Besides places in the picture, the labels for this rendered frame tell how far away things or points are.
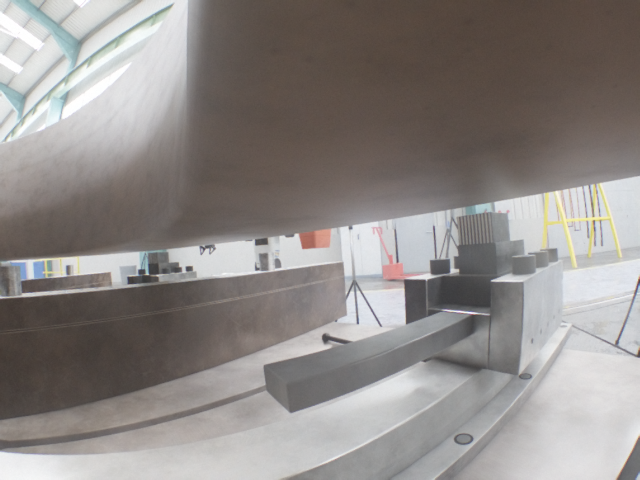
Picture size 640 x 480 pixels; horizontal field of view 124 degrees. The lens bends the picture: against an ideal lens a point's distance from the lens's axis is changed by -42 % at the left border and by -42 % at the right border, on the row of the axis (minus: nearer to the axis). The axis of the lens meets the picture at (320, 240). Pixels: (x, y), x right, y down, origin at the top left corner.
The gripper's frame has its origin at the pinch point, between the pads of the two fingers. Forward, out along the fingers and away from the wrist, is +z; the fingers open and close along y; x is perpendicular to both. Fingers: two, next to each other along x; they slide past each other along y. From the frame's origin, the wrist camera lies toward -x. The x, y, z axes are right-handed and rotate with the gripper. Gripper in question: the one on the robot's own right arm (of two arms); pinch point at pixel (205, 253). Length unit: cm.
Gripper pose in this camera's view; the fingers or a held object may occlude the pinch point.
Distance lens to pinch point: 242.2
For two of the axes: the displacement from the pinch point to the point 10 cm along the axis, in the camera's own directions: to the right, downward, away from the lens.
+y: 9.4, -0.8, -3.4
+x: 3.4, 5.1, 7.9
